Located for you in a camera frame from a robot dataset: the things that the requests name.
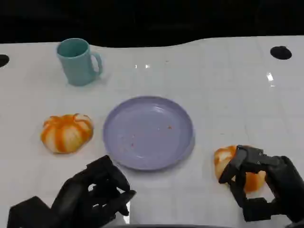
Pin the pale green mug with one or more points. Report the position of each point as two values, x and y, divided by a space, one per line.
76 66

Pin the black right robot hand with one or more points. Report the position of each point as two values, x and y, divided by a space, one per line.
285 180

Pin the orange and white bread roll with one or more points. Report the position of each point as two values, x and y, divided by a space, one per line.
222 158
66 133

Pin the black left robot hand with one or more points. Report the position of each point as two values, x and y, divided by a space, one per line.
78 197

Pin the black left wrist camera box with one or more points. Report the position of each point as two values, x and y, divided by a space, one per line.
28 213

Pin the lilac plate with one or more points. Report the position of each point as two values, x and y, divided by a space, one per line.
147 133

